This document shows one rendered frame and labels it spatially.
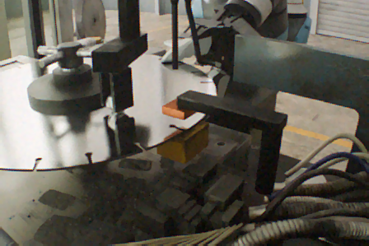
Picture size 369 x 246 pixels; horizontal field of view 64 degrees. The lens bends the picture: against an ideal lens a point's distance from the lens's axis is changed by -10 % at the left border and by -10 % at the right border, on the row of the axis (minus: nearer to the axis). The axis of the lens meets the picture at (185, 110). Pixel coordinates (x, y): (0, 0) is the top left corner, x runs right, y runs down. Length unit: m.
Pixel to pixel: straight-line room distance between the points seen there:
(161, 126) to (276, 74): 0.19
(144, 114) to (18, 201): 0.18
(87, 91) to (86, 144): 0.09
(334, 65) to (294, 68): 0.05
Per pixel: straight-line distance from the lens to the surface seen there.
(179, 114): 0.27
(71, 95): 0.35
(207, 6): 0.75
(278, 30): 0.72
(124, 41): 0.32
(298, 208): 0.28
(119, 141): 0.27
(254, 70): 0.43
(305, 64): 0.40
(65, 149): 0.27
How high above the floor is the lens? 1.08
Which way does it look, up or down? 25 degrees down
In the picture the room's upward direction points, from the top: straight up
